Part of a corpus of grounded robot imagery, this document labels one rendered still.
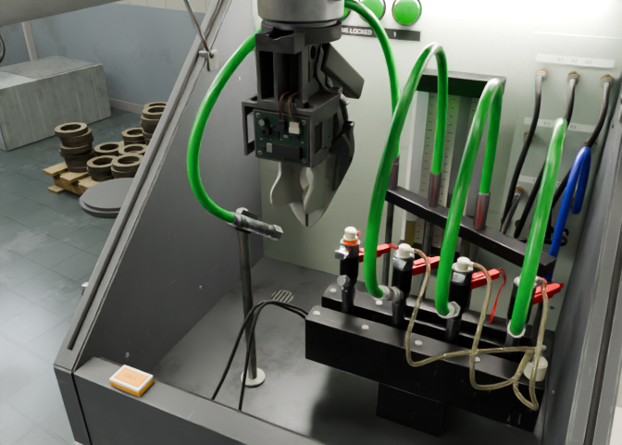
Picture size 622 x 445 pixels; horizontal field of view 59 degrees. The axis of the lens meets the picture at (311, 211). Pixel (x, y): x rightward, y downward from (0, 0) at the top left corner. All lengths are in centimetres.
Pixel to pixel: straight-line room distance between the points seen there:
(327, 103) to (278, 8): 9
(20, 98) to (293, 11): 419
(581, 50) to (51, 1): 79
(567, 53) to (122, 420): 83
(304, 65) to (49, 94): 429
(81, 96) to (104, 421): 414
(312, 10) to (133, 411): 58
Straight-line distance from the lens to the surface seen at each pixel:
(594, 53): 94
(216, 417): 76
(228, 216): 74
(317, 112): 48
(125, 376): 82
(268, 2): 49
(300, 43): 47
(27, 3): 26
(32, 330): 261
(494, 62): 95
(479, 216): 85
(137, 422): 84
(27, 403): 229
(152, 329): 98
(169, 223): 94
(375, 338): 82
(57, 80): 475
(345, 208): 112
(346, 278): 80
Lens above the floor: 151
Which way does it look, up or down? 28 degrees down
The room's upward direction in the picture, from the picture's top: straight up
